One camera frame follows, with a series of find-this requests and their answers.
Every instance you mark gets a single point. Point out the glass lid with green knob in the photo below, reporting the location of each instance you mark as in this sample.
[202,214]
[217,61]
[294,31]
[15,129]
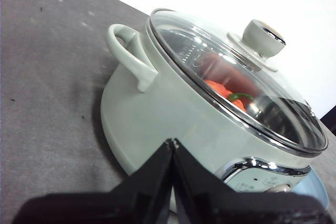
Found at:
[236,58]

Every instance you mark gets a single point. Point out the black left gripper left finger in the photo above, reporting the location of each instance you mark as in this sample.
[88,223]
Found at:
[126,197]

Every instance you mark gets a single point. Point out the orange toy pumpkin green stem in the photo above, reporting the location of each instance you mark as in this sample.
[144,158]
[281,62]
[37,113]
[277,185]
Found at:
[223,91]

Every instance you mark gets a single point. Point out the blue plate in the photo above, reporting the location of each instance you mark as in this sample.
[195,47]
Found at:
[315,187]

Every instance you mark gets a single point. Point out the pale green electric steamer pot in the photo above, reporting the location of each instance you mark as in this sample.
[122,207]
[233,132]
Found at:
[162,119]

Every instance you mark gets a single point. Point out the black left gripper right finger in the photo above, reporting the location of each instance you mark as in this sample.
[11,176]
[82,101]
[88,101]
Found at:
[225,200]

